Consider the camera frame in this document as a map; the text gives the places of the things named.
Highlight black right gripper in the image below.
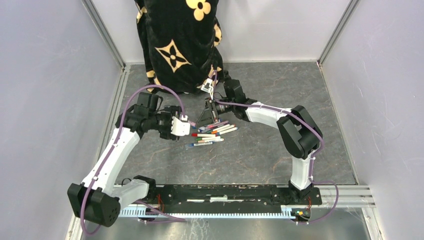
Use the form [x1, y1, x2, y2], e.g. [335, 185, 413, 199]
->
[195, 97, 235, 129]

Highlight pink highlighter pen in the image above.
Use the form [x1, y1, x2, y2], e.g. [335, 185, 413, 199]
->
[188, 120, 196, 128]

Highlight orange capped white marker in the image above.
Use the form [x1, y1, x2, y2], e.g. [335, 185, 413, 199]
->
[211, 124, 235, 134]

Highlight blue capped white marker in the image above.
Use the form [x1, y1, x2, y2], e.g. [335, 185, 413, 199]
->
[197, 125, 218, 133]

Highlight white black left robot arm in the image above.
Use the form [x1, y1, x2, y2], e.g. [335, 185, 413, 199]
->
[67, 92, 190, 231]

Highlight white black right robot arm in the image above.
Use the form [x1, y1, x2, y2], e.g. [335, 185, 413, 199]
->
[196, 78, 324, 204]

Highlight red capped white marker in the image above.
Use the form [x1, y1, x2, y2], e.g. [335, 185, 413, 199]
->
[191, 133, 217, 138]

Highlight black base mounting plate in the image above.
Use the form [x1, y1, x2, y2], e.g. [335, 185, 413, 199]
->
[142, 184, 323, 214]

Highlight black floral blanket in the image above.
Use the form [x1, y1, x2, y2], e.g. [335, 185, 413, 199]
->
[135, 0, 231, 94]

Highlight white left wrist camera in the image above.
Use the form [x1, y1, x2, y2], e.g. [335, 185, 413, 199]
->
[170, 115, 191, 137]

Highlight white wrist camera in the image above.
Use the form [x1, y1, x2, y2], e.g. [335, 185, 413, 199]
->
[200, 78, 215, 94]
[170, 115, 191, 137]

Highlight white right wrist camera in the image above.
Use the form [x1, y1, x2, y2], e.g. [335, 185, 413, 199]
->
[200, 78, 215, 94]

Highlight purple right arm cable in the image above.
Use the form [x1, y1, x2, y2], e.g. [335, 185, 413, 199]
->
[210, 70, 339, 225]

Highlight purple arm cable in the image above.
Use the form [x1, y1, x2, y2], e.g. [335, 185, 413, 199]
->
[210, 70, 339, 225]
[79, 84, 188, 237]

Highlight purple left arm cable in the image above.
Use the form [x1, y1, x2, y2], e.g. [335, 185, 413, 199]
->
[79, 84, 188, 237]

